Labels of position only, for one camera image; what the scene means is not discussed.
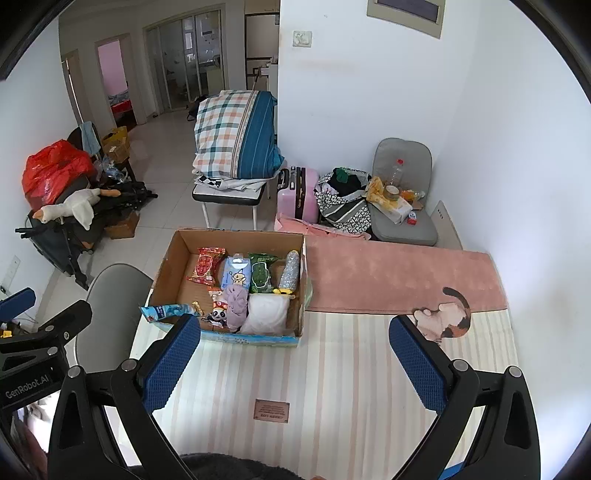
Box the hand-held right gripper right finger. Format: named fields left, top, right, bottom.
left=389, top=315, right=541, bottom=480

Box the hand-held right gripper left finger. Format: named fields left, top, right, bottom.
left=47, top=314, right=201, bottom=480

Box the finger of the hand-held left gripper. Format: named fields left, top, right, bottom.
left=28, top=300, right=93, bottom=357
left=0, top=287, right=37, bottom=320

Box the blue tube packet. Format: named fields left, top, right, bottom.
left=140, top=301, right=205, bottom=323

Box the orange panda snack packet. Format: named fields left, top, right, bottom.
left=207, top=287, right=230, bottom=329

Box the purple cloth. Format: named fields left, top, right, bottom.
left=223, top=284, right=250, bottom=330

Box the red snack packet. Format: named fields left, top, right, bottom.
left=186, top=247, right=227, bottom=284

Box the white plastic bag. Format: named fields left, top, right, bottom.
left=240, top=294, right=289, bottom=335

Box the blue tissue packet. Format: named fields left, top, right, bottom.
left=221, top=254, right=252, bottom=291

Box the green snack packet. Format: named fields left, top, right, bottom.
left=248, top=252, right=280, bottom=295

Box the clear silver packet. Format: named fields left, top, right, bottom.
left=272, top=250, right=301, bottom=296

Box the person's left forearm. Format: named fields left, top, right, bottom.
left=9, top=401, right=49, bottom=480

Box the grey round chair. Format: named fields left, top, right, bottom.
left=75, top=263, right=154, bottom=370

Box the black stroller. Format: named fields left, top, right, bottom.
left=15, top=180, right=158, bottom=289

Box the striped cat mat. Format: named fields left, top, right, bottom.
left=130, top=286, right=520, bottom=467

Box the pink blanket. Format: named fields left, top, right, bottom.
left=302, top=233, right=509, bottom=315

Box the brown cardboard box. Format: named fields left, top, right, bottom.
left=104, top=210, right=140, bottom=240

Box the white goose plush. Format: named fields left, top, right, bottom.
left=33, top=188, right=122, bottom=230

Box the grey floor chair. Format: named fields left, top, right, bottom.
left=368, top=137, right=438, bottom=247

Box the dark fuzzy clothing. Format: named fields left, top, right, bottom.
left=180, top=453, right=324, bottom=480

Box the red plastic bag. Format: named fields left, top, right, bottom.
left=22, top=141, right=97, bottom=206

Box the white leaning board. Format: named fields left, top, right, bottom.
left=434, top=200, right=464, bottom=250

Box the white flat box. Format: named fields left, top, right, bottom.
left=376, top=196, right=414, bottom=224

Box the pink fabric bag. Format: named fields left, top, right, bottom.
left=276, top=212, right=371, bottom=241

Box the black white patterned bag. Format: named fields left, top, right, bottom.
left=314, top=167, right=374, bottom=235

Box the yellow plastic bag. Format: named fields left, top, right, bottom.
left=365, top=176, right=389, bottom=204

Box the light blue cloth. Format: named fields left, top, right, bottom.
left=79, top=121, right=101, bottom=155

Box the yellow cardboard box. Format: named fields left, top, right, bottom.
left=100, top=126, right=132, bottom=162

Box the clear plastic bottle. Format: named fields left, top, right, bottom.
left=387, top=158, right=407, bottom=192

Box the pink suitcase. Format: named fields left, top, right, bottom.
left=277, top=166, right=320, bottom=224

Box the plaid folded bedding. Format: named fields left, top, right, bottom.
left=192, top=90, right=286, bottom=178

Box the glass sliding door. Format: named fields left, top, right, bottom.
left=143, top=11, right=229, bottom=116

